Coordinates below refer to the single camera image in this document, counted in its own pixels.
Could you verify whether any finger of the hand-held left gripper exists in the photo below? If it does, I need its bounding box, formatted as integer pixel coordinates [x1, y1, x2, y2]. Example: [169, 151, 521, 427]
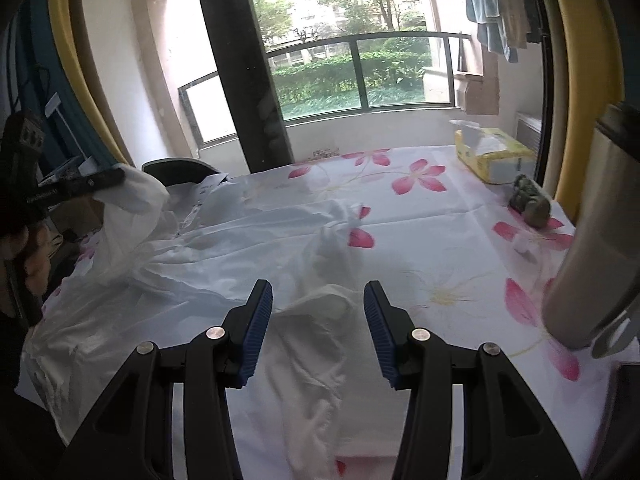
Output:
[35, 166, 127, 209]

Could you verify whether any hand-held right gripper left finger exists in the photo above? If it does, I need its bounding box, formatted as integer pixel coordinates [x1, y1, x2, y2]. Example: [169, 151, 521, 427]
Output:
[55, 280, 273, 480]

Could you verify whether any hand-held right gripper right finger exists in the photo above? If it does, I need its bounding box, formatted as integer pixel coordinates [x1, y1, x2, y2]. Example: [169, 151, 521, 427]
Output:
[363, 280, 583, 480]

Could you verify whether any white garment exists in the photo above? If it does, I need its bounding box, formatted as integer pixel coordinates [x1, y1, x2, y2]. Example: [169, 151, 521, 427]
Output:
[14, 164, 418, 466]

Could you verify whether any person's left hand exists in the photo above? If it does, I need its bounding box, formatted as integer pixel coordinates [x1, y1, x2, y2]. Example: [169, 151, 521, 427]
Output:
[0, 225, 51, 311]

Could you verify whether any brown cardboard box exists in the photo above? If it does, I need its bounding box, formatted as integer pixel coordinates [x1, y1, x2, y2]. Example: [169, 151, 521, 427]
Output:
[50, 194, 107, 234]

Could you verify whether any teal curtain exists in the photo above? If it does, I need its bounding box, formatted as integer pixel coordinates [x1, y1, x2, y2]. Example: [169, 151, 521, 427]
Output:
[15, 0, 118, 171]

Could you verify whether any grey chair back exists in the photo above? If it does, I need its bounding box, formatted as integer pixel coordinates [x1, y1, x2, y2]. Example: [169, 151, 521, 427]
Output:
[141, 157, 223, 188]

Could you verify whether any pink floral bed sheet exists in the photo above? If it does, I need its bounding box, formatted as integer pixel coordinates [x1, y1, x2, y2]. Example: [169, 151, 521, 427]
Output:
[35, 146, 608, 480]

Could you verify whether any yellow curtain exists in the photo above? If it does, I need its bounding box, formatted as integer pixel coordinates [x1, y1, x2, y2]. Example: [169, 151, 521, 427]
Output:
[542, 0, 628, 221]
[47, 0, 133, 166]

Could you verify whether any small grey-green figurine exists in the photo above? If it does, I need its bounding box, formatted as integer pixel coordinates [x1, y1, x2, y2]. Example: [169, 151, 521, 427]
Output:
[509, 174, 565, 231]

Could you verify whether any yellow tissue pack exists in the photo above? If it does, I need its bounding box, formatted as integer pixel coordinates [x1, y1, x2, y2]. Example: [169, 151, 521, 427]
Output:
[449, 120, 536, 184]

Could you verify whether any stainless steel bottle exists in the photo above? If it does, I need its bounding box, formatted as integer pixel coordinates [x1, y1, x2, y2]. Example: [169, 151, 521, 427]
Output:
[541, 102, 640, 358]

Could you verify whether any white air conditioner unit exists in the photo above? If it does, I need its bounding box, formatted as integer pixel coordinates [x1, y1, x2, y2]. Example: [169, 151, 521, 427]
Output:
[515, 111, 543, 153]

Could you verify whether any dark balcony railing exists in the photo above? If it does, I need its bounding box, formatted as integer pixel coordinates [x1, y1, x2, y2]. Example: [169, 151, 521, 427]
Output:
[178, 31, 473, 146]

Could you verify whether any hanging light blue towel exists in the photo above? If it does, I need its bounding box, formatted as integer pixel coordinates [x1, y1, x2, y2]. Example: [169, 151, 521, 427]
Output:
[460, 0, 518, 63]

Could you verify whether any hanging beige shirt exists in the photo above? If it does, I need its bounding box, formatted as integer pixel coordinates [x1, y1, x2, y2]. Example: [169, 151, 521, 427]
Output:
[500, 0, 531, 48]

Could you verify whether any black window frame post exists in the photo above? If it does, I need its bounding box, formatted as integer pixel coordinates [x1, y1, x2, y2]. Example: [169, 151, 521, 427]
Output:
[192, 0, 295, 173]

